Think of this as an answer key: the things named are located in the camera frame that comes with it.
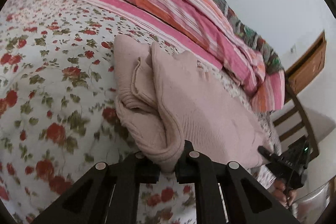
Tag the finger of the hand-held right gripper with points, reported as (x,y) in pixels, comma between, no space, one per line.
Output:
(267,153)

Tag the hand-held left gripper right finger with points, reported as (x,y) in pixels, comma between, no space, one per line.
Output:
(185,174)

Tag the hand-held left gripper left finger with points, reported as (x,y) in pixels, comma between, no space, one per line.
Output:
(147,174)

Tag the pink knitted sweater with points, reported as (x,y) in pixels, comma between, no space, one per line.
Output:
(199,108)

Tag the person's right hand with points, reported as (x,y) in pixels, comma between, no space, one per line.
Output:
(284,192)

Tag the brown wooden door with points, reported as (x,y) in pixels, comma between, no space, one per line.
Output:
(308,66)

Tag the floral patchwork quilt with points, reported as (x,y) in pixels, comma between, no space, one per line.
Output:
(249,37)

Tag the floral bed sheet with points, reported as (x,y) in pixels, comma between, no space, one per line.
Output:
(57,77)

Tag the pink orange striped quilt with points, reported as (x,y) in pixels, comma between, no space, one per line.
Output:
(170,1)

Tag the white wall switch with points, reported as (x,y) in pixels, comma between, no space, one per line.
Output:
(292,49)

